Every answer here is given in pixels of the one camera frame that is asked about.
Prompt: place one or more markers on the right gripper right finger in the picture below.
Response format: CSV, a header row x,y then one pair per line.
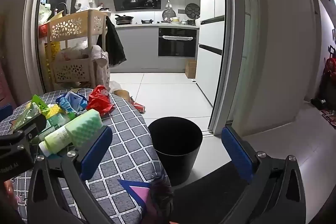
x,y
274,191

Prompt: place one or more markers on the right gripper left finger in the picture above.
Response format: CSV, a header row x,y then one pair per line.
x,y
46,202

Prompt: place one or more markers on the blue plastic wrapper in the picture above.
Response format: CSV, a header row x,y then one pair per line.
x,y
71,102

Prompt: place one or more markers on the red plastic bag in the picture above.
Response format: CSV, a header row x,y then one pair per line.
x,y
99,100

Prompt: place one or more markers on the light green white bottle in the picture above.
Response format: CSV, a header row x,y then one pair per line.
x,y
55,142

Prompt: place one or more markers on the green plastic bag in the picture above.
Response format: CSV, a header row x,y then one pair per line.
x,y
35,107

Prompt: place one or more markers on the grey checked tablecloth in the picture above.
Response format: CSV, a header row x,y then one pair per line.
x,y
130,183

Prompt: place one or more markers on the black trash bin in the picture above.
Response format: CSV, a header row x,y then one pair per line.
x,y
177,142

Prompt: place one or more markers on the pink patterned bag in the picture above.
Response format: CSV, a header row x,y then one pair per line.
x,y
100,60

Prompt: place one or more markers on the red drink can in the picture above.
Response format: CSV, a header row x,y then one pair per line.
x,y
137,106

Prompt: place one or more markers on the black hanging cloth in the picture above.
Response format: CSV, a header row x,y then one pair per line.
x,y
113,45

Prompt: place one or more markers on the cardboard box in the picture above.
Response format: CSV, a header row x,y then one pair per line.
x,y
190,68

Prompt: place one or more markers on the white refrigerator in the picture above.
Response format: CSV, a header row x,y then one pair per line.
x,y
209,56

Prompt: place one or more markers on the black wok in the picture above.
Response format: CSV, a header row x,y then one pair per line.
x,y
123,20

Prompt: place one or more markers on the built-in black oven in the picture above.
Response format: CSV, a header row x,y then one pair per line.
x,y
177,42

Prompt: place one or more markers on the sliding door frame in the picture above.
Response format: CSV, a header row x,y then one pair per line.
x,y
239,46

